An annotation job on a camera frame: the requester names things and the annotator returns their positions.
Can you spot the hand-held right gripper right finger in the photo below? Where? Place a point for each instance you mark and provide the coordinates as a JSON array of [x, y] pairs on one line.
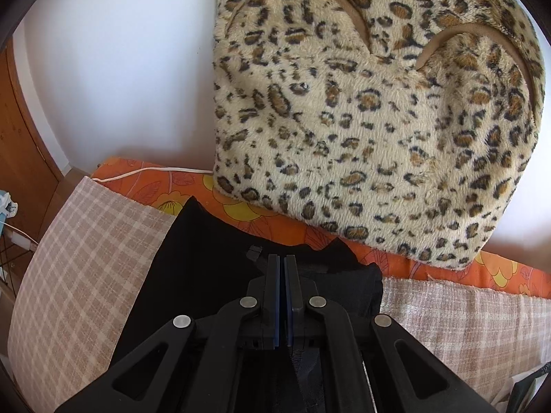
[[289, 309]]

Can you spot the dark green garment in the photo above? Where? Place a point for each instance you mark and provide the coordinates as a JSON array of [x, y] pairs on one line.
[[527, 389]]

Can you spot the blue and white object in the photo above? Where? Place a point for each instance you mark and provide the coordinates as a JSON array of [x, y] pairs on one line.
[[6, 204]]

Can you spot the leopard print cushion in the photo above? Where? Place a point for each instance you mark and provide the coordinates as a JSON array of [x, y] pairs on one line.
[[366, 137]]

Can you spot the orange floral bed sheet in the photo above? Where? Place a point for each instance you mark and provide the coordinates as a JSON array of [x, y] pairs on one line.
[[241, 211]]

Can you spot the pink checked blanket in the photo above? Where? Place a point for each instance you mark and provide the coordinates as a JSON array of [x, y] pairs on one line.
[[86, 258]]

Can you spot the black garment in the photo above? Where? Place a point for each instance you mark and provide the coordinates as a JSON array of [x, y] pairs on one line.
[[206, 258]]

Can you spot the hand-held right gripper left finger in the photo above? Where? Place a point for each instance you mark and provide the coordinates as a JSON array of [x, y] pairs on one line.
[[278, 309]]

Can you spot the wooden door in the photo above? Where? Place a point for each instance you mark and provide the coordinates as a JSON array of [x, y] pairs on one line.
[[26, 137]]

